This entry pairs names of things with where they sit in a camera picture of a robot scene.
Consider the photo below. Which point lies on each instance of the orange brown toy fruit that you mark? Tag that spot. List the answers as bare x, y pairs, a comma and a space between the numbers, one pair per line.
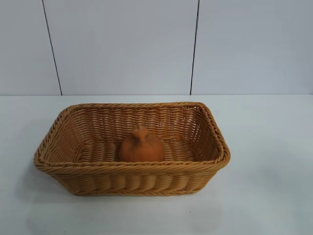
141, 149

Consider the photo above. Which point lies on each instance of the tan woven wicker basket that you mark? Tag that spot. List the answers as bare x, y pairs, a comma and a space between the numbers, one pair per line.
97, 176

